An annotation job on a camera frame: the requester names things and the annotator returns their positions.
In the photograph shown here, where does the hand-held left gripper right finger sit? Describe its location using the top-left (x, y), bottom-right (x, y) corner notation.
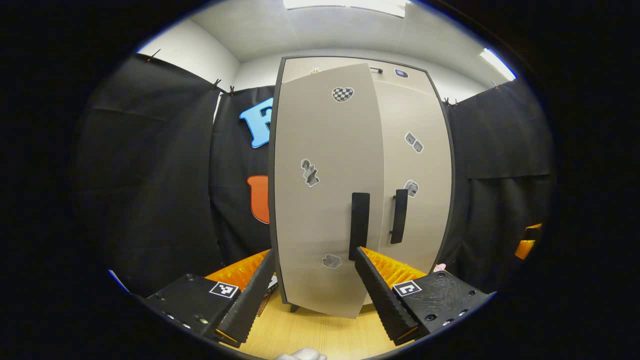
top-left (354, 246), bottom-right (497, 347)

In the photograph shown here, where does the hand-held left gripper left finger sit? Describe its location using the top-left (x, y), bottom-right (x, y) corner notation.
top-left (144, 248), bottom-right (277, 348)

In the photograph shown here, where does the grey shoe cabinet door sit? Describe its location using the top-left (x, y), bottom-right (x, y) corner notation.
top-left (270, 62), bottom-right (386, 319)
top-left (367, 80), bottom-right (454, 306)

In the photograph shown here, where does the grey shoe cabinet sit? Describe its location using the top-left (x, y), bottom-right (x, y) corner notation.
top-left (267, 55), bottom-right (457, 319)

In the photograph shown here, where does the beige cabinet drawer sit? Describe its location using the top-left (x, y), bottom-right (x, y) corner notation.
top-left (281, 56), bottom-right (437, 96)

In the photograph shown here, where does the black backdrop cloth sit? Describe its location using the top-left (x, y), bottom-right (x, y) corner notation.
top-left (75, 52), bottom-right (223, 297)
top-left (440, 80), bottom-right (556, 294)
top-left (209, 86), bottom-right (277, 268)

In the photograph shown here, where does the ceiling light panel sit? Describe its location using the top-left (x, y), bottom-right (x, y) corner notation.
top-left (282, 0), bottom-right (408, 18)
top-left (480, 48), bottom-right (517, 81)

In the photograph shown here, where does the black door handle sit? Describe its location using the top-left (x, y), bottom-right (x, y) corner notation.
top-left (389, 188), bottom-right (409, 245)
top-left (348, 192), bottom-right (371, 262)

